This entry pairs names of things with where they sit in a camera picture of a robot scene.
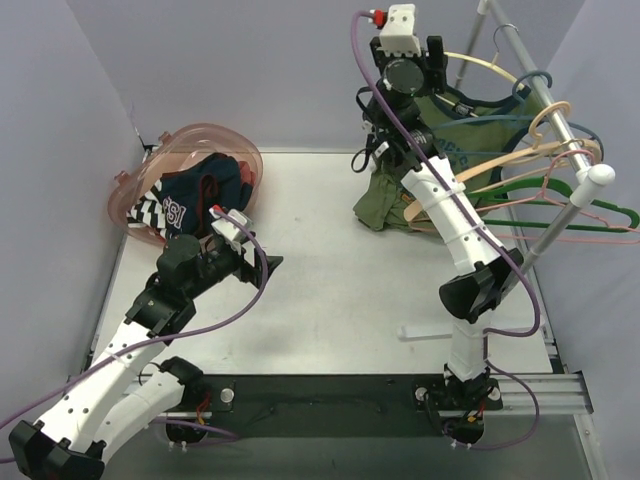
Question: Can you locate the rust red tank top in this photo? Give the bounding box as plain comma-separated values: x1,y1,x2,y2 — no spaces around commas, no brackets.
237,161,257,186

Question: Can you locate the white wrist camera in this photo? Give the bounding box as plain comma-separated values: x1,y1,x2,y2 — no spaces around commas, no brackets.
369,4,421,57
209,206,253,253

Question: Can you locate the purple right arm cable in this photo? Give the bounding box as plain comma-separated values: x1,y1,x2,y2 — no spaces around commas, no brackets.
348,10,544,451

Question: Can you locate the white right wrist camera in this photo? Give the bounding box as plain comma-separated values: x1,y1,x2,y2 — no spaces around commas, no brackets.
369,4,421,57

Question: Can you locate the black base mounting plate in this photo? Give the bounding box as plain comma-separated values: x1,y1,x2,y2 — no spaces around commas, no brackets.
144,373,504,441

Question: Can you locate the pink wire hanger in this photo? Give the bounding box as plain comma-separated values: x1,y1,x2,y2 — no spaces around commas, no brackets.
409,149,640,245

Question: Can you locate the olive green garment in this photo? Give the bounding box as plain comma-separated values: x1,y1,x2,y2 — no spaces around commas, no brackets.
352,84,546,234

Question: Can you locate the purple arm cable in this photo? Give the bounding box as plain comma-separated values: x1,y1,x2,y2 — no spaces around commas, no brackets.
348,10,544,451
0,207,271,464

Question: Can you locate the aluminium frame rail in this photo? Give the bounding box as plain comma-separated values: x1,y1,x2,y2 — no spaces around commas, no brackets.
489,373,593,416

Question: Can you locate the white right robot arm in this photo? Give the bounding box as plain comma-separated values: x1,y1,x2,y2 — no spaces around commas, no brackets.
351,36,523,408

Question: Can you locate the black white striped tank top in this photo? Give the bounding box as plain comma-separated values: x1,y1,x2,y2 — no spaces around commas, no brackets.
126,180,167,239

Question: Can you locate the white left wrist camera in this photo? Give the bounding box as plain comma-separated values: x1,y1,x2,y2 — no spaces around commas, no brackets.
209,206,253,253

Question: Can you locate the teal blue hanger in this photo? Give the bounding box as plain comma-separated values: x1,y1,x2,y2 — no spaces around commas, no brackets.
433,70,553,132

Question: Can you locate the beige wooden hanger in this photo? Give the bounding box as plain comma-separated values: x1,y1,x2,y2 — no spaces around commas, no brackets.
404,102,604,226

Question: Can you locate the navy blue garment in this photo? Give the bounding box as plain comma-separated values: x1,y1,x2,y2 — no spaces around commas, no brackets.
160,153,255,238

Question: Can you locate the pink translucent plastic basket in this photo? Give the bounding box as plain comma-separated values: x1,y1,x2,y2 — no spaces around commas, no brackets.
107,123,263,246

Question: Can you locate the cream plastic hanger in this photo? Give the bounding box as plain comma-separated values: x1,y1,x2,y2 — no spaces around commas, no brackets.
436,51,516,110

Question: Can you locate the green plastic hanger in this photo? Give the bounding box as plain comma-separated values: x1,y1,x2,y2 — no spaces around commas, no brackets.
469,177,639,234

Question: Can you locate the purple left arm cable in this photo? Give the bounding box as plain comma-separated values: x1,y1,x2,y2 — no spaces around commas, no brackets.
0,207,271,464

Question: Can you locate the metal clothes rack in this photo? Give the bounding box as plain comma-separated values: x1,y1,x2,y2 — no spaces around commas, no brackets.
388,27,615,345

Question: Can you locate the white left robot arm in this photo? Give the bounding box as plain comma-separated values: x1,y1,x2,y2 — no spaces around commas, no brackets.
9,235,283,479

